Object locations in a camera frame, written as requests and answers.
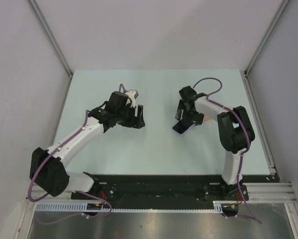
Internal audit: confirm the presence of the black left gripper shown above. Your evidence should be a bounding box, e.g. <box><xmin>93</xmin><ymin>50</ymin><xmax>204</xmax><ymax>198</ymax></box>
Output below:
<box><xmin>116</xmin><ymin>104</ymin><xmax>145</xmax><ymax>129</ymax></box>

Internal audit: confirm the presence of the phone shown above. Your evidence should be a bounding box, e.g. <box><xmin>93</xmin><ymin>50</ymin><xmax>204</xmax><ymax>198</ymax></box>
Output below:
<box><xmin>172</xmin><ymin>119</ymin><xmax>194</xmax><ymax>135</ymax></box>

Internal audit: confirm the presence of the pink phone case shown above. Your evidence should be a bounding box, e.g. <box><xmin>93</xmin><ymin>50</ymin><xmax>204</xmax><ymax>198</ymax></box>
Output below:
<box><xmin>203</xmin><ymin>115</ymin><xmax>212</xmax><ymax>123</ymax></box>

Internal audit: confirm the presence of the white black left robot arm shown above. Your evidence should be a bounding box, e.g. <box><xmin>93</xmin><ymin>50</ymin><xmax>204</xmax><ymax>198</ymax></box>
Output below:
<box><xmin>27</xmin><ymin>90</ymin><xmax>145</xmax><ymax>201</ymax></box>

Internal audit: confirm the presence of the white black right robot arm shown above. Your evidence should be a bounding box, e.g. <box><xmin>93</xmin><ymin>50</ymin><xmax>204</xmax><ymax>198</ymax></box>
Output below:
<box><xmin>173</xmin><ymin>86</ymin><xmax>255</xmax><ymax>200</ymax></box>

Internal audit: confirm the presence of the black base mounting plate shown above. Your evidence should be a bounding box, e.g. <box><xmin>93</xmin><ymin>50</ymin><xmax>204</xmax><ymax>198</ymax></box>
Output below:
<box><xmin>71</xmin><ymin>175</ymin><xmax>279</xmax><ymax>210</ymax></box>

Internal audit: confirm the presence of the right aluminium cross profile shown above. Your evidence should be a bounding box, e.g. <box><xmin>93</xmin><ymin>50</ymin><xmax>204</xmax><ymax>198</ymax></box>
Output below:
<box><xmin>245</xmin><ymin>183</ymin><xmax>297</xmax><ymax>203</ymax></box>

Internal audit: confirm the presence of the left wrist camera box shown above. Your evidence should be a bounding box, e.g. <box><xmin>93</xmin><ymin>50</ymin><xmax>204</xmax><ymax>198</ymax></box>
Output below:
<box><xmin>124</xmin><ymin>90</ymin><xmax>139</xmax><ymax>108</ymax></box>

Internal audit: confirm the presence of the grey slotted cable duct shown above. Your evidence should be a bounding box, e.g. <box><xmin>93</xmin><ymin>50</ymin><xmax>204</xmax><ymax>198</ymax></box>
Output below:
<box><xmin>35</xmin><ymin>201</ymin><xmax>239</xmax><ymax>214</ymax></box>

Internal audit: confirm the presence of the right aluminium table rail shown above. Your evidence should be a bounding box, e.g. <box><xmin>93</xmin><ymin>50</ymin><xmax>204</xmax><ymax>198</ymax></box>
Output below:
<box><xmin>240</xmin><ymin>71</ymin><xmax>278</xmax><ymax>175</ymax></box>

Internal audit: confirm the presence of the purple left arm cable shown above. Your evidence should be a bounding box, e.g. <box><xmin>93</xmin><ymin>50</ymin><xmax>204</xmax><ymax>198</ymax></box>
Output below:
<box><xmin>28</xmin><ymin>84</ymin><xmax>127</xmax><ymax>225</ymax></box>

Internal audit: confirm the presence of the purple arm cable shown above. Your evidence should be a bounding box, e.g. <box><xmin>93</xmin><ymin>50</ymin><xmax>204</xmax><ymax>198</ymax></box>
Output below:
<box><xmin>193</xmin><ymin>78</ymin><xmax>264</xmax><ymax>224</ymax></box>
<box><xmin>28</xmin><ymin>84</ymin><xmax>127</xmax><ymax>225</ymax></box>

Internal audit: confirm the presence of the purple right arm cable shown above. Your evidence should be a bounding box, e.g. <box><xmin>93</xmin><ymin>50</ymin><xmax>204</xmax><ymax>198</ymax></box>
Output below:
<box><xmin>193</xmin><ymin>78</ymin><xmax>264</xmax><ymax>224</ymax></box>

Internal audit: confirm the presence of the right aluminium frame post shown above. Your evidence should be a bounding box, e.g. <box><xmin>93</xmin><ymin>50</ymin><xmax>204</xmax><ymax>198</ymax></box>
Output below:
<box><xmin>244</xmin><ymin>0</ymin><xmax>292</xmax><ymax>77</ymax></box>

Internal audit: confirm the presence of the aluminium frame post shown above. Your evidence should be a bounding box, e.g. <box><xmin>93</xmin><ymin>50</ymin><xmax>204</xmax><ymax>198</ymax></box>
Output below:
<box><xmin>26</xmin><ymin>0</ymin><xmax>73</xmax><ymax>79</ymax></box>
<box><xmin>244</xmin><ymin>0</ymin><xmax>292</xmax><ymax>77</ymax></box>

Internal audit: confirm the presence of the left aluminium frame post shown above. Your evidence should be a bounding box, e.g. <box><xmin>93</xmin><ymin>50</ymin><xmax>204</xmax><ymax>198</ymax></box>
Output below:
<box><xmin>26</xmin><ymin>0</ymin><xmax>73</xmax><ymax>79</ymax></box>

